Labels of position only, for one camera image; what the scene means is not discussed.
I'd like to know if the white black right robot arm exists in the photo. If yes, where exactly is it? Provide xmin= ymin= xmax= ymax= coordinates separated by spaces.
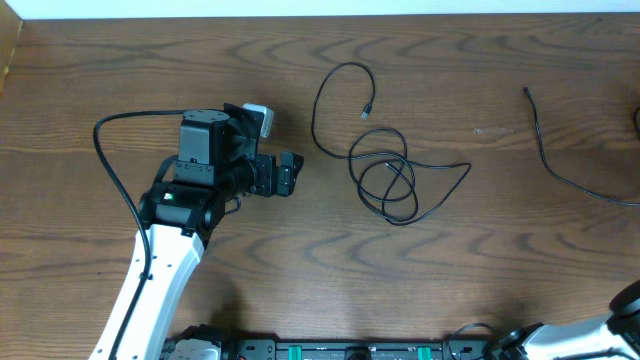
xmin=486 ymin=282 xmax=639 ymax=360

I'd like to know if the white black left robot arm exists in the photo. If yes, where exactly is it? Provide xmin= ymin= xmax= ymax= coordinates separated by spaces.
xmin=91 ymin=103 xmax=304 ymax=359

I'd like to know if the black left camera cable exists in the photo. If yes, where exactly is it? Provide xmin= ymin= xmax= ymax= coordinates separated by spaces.
xmin=92 ymin=109 xmax=186 ymax=360

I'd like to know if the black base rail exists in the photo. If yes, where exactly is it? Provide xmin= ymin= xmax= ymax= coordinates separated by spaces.
xmin=159 ymin=325 xmax=490 ymax=360

